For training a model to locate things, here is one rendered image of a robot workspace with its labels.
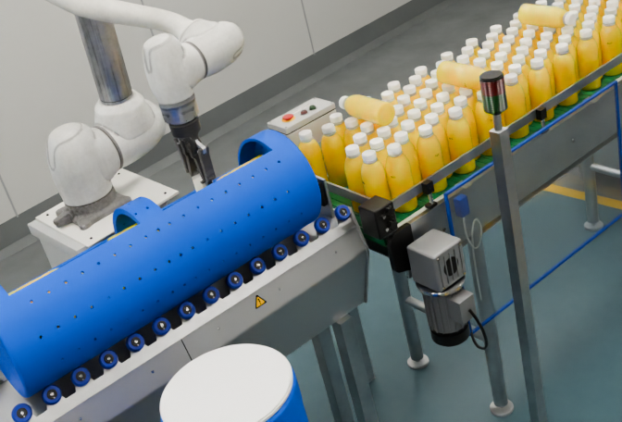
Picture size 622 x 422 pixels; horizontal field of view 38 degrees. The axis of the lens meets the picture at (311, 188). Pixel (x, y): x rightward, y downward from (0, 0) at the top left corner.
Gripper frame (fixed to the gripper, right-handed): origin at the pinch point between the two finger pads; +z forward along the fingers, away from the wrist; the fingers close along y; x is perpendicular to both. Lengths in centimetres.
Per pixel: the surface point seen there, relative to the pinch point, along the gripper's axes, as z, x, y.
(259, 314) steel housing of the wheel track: 32.6, -2.5, 13.7
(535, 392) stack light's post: 100, 69, 38
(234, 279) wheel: 21.1, -5.1, 11.1
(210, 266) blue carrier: 12.1, -11.5, 14.0
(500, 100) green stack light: -2, 70, 39
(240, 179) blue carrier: -2.5, 5.9, 8.8
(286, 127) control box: 8, 44, -25
